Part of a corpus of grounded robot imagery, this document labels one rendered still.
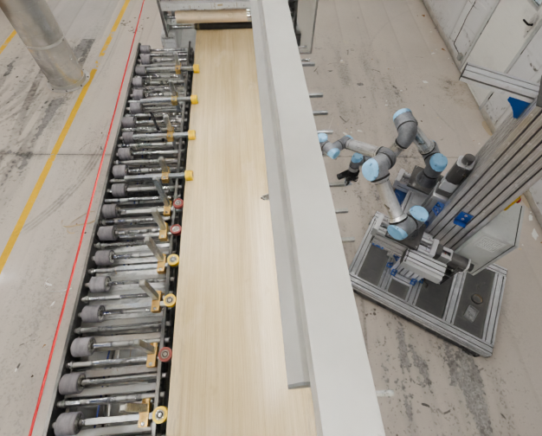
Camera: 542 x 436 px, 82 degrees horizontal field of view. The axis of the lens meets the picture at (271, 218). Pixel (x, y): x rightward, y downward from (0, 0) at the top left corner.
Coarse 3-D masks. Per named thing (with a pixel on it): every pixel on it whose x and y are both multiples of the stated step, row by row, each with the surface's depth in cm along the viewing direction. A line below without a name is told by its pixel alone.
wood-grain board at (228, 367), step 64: (192, 128) 280; (256, 128) 282; (192, 192) 244; (256, 192) 244; (192, 256) 215; (256, 256) 216; (192, 320) 193; (256, 320) 193; (192, 384) 175; (256, 384) 175
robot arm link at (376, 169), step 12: (384, 156) 182; (372, 168) 179; (384, 168) 181; (372, 180) 183; (384, 180) 183; (384, 192) 185; (384, 204) 190; (396, 204) 187; (396, 216) 189; (408, 216) 193; (396, 228) 188; (408, 228) 189
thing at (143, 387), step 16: (160, 80) 342; (160, 96) 327; (160, 288) 219; (112, 320) 208; (128, 320) 208; (144, 320) 208; (160, 320) 208; (80, 336) 203; (112, 336) 202; (128, 336) 203; (144, 336) 203; (160, 336) 203; (128, 368) 193; (144, 368) 193; (144, 384) 188; (80, 432) 176; (96, 432) 176; (112, 432) 176; (128, 432) 176
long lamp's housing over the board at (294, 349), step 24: (264, 48) 88; (264, 72) 83; (264, 96) 80; (264, 120) 76; (264, 144) 74; (288, 240) 56; (288, 264) 54; (288, 288) 53; (288, 312) 51; (288, 336) 50; (288, 360) 49; (288, 384) 47
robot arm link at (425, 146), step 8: (400, 112) 200; (408, 112) 198; (400, 120) 198; (408, 120) 195; (416, 120) 203; (416, 136) 210; (424, 136) 213; (416, 144) 218; (424, 144) 217; (432, 144) 220; (424, 152) 223; (432, 152) 221; (440, 152) 223
